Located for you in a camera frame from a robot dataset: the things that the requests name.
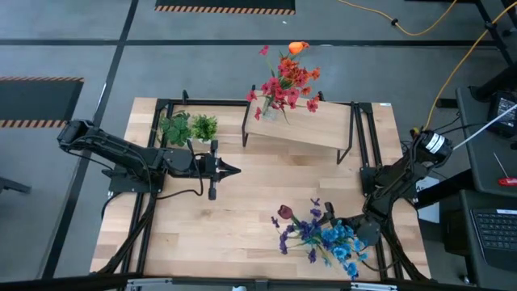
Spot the red-handled screwdriver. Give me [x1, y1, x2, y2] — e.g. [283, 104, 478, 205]
[492, 151, 517, 188]

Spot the dark red artificial tulip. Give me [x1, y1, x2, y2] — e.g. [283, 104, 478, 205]
[277, 205, 302, 227]

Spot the orange artificial flower bunch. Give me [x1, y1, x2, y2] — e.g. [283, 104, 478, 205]
[278, 56, 322, 98]

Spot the small-leaf plant in white pot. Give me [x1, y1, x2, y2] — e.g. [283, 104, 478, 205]
[189, 114, 219, 146]

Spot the yellow cable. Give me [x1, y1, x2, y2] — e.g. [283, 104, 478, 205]
[410, 0, 517, 138]
[338, 0, 460, 36]

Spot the purple artificial flower bunch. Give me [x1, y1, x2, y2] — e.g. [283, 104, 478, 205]
[270, 196, 337, 266]

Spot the broad-leaf plant in white pot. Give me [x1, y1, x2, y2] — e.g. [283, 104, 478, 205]
[158, 111, 193, 147]

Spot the black hazard-striped floor mat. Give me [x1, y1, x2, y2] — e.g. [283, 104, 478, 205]
[154, 0, 296, 16]
[0, 75, 86, 129]

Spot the clear ribbed glass vase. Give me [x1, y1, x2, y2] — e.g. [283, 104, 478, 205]
[261, 99, 280, 123]

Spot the black side desk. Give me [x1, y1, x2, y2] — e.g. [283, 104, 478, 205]
[438, 84, 517, 291]

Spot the wooden shelf with black legs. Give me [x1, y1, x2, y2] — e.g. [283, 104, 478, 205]
[241, 84, 356, 165]

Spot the orange artificial tulip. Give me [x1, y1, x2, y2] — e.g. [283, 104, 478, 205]
[282, 40, 311, 61]

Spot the white paper sheet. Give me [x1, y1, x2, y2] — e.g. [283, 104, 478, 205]
[415, 175, 441, 224]

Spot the dark grey stand foot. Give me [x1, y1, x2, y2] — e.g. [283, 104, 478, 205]
[0, 176, 32, 195]

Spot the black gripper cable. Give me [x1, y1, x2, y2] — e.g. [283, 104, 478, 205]
[155, 139, 205, 201]

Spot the black aluminium table frame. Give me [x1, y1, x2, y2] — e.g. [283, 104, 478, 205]
[120, 89, 431, 284]

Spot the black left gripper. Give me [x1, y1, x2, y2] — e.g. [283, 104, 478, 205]
[191, 139, 242, 202]

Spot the pink artificial flower bunch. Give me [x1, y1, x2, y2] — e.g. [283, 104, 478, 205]
[245, 44, 321, 122]

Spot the white cable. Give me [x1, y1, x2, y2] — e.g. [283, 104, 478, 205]
[452, 103, 517, 151]

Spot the black cable bundle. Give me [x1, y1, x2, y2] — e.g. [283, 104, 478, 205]
[379, 226, 429, 282]
[96, 193, 158, 276]

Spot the black laptop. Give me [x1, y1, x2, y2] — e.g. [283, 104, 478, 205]
[470, 208, 517, 272]

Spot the black tablet device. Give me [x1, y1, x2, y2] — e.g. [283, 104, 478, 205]
[486, 91, 517, 138]

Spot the silver front rail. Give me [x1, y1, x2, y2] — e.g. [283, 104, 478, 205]
[125, 277, 399, 291]

